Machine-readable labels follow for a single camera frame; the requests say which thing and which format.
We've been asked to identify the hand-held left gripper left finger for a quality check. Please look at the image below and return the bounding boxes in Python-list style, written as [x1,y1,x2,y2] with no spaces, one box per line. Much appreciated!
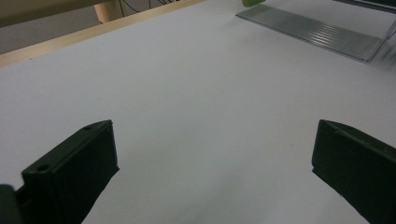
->
[21,119,120,224]

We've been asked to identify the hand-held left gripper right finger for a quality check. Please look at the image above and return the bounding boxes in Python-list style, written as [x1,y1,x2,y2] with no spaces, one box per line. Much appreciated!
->
[311,119,396,224]

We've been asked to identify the clear plastic tray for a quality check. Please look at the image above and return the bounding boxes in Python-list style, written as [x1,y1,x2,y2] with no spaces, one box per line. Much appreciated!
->
[235,0,396,63]

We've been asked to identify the green phone case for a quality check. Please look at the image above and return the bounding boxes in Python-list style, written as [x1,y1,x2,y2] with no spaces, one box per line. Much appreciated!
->
[241,0,267,8]

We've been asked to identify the beige wooden bench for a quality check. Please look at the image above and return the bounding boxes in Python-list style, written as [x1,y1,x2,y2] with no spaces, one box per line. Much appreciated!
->
[0,0,123,28]

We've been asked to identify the bundle of black cables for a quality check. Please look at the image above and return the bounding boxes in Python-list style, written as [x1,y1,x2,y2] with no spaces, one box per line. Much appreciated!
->
[119,0,181,17]

